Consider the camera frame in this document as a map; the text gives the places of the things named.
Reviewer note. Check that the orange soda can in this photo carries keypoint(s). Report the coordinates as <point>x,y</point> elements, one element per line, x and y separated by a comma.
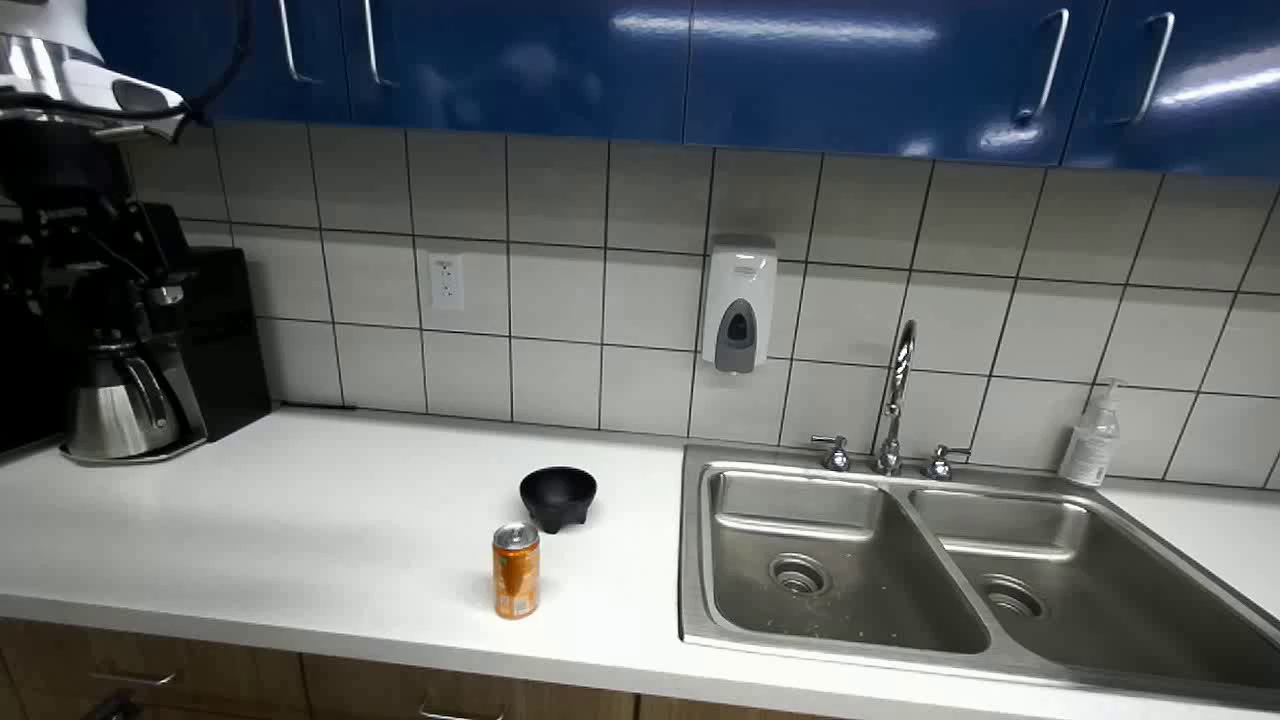
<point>518,568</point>

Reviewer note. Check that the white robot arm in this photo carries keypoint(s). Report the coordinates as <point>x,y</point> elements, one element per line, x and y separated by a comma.
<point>57,73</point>

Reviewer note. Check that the black bowl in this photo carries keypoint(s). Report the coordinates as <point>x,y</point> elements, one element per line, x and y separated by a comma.
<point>558,497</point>

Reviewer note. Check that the chrome faucet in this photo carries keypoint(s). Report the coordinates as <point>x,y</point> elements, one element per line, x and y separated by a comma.
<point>884,445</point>

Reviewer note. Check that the stainless steel double sink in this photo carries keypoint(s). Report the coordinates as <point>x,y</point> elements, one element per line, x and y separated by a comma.
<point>990,577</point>

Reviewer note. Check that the clear soap bottle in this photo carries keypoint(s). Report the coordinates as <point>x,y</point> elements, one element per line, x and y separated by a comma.
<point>1095,441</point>

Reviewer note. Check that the steel coffee carafe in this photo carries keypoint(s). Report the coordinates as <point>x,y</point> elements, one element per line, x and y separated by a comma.
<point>134,404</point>

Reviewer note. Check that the blue upper cabinets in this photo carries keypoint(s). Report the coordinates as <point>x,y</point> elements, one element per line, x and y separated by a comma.
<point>1155,84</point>

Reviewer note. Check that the black coffee maker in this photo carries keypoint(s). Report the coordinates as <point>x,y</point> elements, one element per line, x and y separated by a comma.
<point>85,262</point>

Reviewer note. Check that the wooden lower cabinets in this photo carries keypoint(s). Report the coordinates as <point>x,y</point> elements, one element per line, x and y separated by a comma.
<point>76,675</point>

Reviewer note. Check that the white wall soap dispenser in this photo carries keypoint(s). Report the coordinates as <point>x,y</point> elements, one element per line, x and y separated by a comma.
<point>737,302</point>

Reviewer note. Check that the white wall outlet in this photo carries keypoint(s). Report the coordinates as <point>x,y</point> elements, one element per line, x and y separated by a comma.
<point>445,282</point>

